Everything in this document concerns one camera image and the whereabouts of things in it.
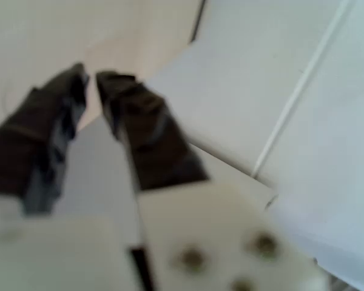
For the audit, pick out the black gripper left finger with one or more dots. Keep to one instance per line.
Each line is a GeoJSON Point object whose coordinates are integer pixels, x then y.
{"type": "Point", "coordinates": [24, 136]}

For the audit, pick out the black tape strip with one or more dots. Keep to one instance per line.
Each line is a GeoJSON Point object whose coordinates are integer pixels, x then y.
{"type": "Point", "coordinates": [198, 18]}

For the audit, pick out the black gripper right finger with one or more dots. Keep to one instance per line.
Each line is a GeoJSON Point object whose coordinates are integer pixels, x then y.
{"type": "Point", "coordinates": [151, 136]}

